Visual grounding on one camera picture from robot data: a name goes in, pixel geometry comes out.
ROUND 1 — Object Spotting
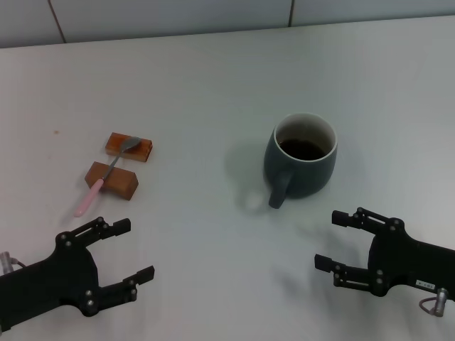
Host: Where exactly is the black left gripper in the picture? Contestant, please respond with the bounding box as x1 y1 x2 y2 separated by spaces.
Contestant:
0 216 156 333

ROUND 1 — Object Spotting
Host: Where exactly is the gripper cable with plug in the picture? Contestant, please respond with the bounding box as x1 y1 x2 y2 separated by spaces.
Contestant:
0 251 28 275
418 288 450 318

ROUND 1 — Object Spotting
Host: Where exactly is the glossy orange wooden block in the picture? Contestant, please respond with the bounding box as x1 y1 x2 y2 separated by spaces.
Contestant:
105 131 155 164

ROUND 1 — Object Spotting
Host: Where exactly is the brown notched wooden block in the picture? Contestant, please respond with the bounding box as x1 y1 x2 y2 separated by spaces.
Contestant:
84 161 139 202

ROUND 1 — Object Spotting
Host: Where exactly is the right gripper cable with plug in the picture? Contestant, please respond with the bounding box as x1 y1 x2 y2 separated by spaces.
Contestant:
418 288 450 318

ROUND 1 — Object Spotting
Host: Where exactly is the left gripper cable with plug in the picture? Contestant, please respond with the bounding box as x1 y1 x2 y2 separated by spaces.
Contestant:
0 251 28 275

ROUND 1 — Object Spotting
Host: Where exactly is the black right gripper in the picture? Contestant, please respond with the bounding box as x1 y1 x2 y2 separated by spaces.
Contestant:
314 206 455 298

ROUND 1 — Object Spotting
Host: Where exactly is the pink handled metal spoon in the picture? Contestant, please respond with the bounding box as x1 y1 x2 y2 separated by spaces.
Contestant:
73 136 141 218

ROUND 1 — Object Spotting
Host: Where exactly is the dark grey coffee cup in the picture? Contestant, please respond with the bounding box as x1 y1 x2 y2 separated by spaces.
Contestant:
262 112 338 210

